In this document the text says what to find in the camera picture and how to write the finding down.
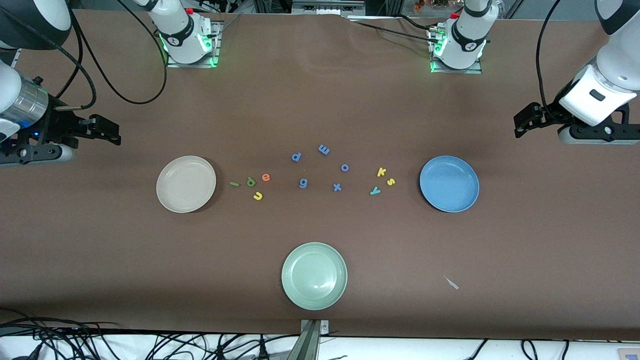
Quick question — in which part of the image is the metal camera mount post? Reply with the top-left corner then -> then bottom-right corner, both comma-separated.
285,319 -> 331,360

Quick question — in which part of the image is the black cable bundle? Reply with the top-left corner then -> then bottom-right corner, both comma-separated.
0,307 -> 281,360

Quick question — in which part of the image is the black base power cable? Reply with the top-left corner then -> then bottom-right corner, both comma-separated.
347,14 -> 443,48

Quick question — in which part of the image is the blue plate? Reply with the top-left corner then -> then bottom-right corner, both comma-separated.
419,155 -> 480,214

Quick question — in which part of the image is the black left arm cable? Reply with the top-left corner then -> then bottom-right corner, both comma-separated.
535,0 -> 563,123

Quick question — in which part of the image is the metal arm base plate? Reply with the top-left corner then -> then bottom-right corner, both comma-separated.
429,27 -> 484,75
166,21 -> 221,68

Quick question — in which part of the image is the brown table cover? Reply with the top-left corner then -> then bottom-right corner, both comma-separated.
0,9 -> 640,341

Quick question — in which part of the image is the pale green plate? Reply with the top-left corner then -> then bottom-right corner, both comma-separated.
281,242 -> 348,311

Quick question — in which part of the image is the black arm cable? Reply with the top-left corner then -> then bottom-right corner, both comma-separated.
50,0 -> 168,111
535,0 -> 563,123

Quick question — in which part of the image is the beige brown plate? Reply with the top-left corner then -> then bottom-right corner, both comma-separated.
156,155 -> 217,214

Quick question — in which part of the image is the grey power strip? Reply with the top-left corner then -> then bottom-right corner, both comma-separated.
292,1 -> 366,14

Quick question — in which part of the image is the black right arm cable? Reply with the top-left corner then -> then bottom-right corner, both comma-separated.
50,0 -> 168,111

